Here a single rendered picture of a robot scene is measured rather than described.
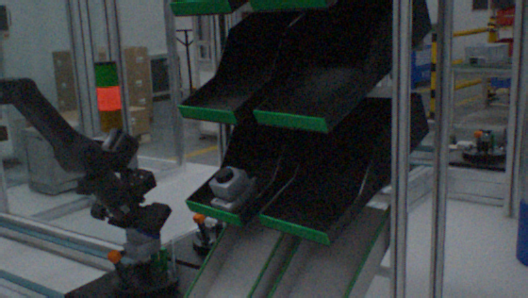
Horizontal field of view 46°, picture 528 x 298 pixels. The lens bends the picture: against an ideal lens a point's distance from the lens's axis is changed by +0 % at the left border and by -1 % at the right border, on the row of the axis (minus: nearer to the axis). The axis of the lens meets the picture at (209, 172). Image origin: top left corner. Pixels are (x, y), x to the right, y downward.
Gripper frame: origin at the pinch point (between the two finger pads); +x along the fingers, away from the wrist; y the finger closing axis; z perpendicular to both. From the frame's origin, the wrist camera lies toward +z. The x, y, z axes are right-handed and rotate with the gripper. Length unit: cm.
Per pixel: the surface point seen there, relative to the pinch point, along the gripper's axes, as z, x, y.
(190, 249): 7.0, 21.8, 4.8
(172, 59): 92, 44, 83
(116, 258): -9.1, -2.4, -1.2
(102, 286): -12.7, 6.5, 7.5
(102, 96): 21.5, -13.9, 18.5
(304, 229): -0.9, -14.8, -44.1
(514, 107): 90, 58, -42
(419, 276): 28, 52, -36
